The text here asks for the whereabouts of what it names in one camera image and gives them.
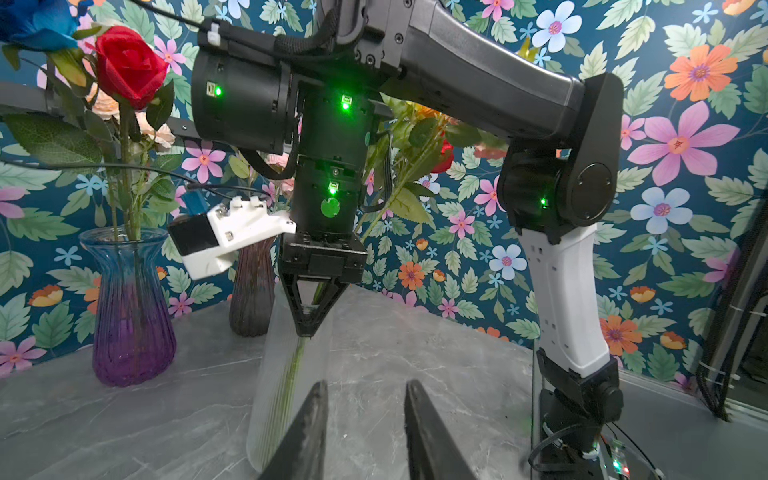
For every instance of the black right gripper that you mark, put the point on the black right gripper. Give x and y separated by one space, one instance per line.
324 205

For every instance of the pink carnation top flower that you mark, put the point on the pink carnation top flower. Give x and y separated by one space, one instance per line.
279 164

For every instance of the red artificial rose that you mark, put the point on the red artificial rose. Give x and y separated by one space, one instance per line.
124 67

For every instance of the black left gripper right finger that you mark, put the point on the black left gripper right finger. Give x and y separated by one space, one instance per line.
432 453

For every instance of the dark smoky glass vase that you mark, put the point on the dark smoky glass vase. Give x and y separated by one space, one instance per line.
253 291

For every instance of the clear glass vase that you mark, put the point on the clear glass vase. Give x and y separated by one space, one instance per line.
290 367

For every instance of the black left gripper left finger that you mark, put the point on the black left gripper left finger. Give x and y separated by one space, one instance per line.
301 453

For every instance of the blue artificial rose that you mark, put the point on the blue artificial rose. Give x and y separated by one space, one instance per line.
47 26

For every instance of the purple blue glass vase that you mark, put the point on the purple blue glass vase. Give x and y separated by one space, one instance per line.
134 340

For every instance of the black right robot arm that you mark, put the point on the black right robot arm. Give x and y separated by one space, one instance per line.
319 99

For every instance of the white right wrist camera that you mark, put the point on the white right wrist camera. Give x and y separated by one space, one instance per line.
208 242

